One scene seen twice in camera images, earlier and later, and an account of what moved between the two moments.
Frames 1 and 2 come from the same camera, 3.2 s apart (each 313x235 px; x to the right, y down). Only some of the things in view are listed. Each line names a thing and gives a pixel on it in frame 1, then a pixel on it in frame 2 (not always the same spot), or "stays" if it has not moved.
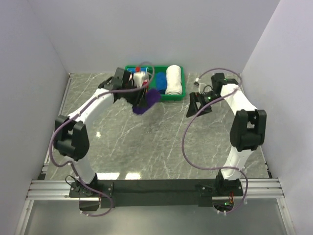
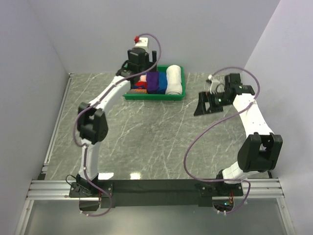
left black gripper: [139, 98] to [153, 60]
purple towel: [153, 96] to [152, 82]
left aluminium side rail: [70, 77] stays
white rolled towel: [174, 85] stays
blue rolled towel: [161, 82] stays
